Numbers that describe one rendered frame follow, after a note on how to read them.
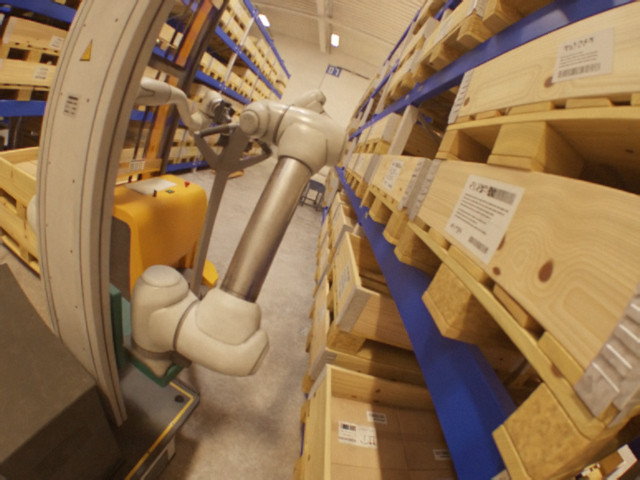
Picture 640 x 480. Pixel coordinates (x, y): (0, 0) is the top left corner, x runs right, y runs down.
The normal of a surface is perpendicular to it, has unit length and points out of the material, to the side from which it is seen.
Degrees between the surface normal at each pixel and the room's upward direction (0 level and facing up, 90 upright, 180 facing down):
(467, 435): 90
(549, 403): 90
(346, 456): 0
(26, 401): 0
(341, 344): 90
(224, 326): 59
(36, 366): 0
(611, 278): 90
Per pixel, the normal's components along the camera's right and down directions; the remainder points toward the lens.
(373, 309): -0.03, 0.31
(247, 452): 0.37, -0.88
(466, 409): -0.93, -0.36
